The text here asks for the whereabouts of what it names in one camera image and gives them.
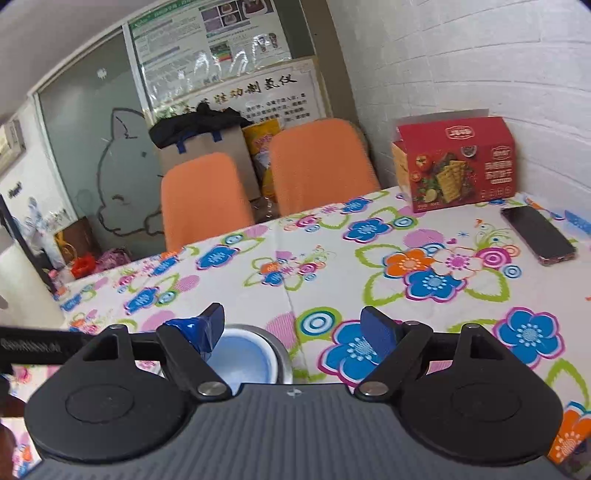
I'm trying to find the white wall poster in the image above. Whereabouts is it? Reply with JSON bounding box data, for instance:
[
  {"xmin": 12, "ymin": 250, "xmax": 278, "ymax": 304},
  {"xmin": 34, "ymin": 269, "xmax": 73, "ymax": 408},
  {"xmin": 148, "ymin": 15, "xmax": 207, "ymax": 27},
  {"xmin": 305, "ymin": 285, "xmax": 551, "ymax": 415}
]
[{"xmin": 152, "ymin": 58, "xmax": 333, "ymax": 134}]

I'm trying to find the red plastic bag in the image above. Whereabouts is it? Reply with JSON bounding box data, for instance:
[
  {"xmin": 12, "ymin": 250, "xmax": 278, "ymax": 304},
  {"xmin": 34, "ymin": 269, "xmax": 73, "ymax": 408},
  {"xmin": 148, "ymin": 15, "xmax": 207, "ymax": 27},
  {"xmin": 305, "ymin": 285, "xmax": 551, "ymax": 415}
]
[{"xmin": 71, "ymin": 255, "xmax": 97, "ymax": 279}]

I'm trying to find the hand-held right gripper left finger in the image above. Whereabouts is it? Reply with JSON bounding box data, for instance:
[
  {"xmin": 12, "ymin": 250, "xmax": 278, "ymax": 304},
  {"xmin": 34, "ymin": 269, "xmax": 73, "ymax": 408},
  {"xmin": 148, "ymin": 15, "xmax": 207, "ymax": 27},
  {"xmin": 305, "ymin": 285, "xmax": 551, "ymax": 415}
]
[{"xmin": 81, "ymin": 302, "xmax": 232, "ymax": 402}]

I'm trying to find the glass panel with cartoon drawing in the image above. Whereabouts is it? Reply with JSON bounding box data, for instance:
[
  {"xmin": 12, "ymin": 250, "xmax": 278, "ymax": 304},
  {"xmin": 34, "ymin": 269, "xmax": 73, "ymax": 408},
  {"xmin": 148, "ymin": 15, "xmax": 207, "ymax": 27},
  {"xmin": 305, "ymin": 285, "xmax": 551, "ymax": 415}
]
[{"xmin": 37, "ymin": 23, "xmax": 167, "ymax": 259}]

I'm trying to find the black cloth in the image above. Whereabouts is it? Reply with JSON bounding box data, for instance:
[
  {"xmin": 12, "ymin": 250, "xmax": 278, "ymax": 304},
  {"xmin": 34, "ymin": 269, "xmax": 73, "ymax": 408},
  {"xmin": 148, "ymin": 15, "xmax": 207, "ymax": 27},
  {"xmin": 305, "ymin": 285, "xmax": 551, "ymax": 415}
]
[{"xmin": 148, "ymin": 102, "xmax": 252, "ymax": 148}]

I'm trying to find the pink patterned bag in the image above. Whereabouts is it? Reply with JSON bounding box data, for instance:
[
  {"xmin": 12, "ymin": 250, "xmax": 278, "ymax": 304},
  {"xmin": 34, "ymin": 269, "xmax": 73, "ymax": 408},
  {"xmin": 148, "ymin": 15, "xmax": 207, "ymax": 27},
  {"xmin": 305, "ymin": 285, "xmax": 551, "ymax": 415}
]
[{"xmin": 95, "ymin": 248, "xmax": 132, "ymax": 273}]

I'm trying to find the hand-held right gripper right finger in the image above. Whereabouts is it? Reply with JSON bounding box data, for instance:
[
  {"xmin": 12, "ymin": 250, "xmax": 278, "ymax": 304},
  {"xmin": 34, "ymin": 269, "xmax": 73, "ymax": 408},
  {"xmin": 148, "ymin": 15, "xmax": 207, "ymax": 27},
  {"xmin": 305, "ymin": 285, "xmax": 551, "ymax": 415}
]
[{"xmin": 355, "ymin": 305, "xmax": 504, "ymax": 398}]

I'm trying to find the yellow snack packet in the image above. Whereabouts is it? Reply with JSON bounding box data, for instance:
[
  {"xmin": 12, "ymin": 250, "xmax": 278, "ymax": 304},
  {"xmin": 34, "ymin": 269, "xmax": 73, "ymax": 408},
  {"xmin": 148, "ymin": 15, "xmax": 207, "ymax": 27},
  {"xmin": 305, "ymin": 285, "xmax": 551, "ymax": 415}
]
[{"xmin": 242, "ymin": 119, "xmax": 282, "ymax": 204}]

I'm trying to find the green wall poster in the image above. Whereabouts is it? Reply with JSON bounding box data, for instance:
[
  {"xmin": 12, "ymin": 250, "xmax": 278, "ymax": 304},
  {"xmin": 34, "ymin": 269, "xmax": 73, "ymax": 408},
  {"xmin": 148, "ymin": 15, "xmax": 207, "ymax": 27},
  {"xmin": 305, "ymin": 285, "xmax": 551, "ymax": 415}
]
[{"xmin": 127, "ymin": 0, "xmax": 294, "ymax": 100}]

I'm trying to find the floral tablecloth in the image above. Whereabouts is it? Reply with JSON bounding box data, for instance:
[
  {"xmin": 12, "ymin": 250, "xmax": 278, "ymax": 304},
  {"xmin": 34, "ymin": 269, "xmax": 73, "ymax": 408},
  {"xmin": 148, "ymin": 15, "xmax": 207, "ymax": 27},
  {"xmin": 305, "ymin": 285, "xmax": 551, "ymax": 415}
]
[{"xmin": 11, "ymin": 185, "xmax": 591, "ymax": 480}]

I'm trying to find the red cracker box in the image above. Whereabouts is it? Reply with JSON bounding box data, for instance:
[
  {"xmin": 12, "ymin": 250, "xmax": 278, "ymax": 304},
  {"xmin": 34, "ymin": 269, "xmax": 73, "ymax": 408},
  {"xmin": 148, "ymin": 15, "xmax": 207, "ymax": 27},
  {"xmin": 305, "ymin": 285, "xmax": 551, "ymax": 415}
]
[{"xmin": 392, "ymin": 116, "xmax": 517, "ymax": 214}]

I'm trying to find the blue plastic bowl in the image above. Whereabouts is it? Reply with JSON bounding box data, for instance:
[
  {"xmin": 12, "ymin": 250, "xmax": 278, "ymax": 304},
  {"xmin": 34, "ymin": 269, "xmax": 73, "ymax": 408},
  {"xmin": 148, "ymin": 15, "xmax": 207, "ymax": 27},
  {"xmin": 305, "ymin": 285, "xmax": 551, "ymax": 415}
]
[{"xmin": 208, "ymin": 330, "xmax": 278, "ymax": 386}]

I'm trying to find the small brown paper bag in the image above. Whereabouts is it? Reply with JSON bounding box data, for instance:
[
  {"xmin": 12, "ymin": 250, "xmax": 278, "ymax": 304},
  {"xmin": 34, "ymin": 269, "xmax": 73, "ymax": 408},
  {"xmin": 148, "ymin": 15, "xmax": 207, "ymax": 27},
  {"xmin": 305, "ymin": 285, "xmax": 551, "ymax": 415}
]
[{"xmin": 54, "ymin": 216, "xmax": 103, "ymax": 271}]

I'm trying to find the brown paper bag with blue handles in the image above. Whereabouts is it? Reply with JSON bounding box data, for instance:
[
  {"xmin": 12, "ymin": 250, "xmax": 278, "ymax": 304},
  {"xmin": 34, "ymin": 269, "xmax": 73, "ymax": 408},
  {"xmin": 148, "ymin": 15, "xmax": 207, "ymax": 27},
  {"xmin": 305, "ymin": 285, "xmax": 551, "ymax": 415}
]
[{"xmin": 157, "ymin": 127, "xmax": 262, "ymax": 201}]

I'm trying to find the orange chair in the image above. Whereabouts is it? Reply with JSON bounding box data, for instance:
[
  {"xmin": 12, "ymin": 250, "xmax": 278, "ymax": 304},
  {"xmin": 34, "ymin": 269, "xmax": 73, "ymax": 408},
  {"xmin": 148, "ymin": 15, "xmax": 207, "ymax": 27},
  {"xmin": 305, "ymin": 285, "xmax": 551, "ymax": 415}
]
[
  {"xmin": 161, "ymin": 152, "xmax": 257, "ymax": 252},
  {"xmin": 268, "ymin": 117, "xmax": 382, "ymax": 217}
]

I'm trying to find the stainless steel bowl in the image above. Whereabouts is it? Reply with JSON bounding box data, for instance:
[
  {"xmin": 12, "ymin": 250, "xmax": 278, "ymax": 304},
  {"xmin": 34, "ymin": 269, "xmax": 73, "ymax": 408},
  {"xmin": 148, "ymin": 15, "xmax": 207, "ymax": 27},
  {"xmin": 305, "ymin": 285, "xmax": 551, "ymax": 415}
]
[{"xmin": 222, "ymin": 324, "xmax": 295, "ymax": 384}]

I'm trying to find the black smartphone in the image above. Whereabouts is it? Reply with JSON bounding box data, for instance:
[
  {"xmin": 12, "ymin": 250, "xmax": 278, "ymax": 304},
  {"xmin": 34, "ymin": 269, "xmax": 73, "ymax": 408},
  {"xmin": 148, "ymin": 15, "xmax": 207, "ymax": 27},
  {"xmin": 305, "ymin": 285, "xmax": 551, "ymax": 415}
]
[{"xmin": 500, "ymin": 205, "xmax": 578, "ymax": 266}]

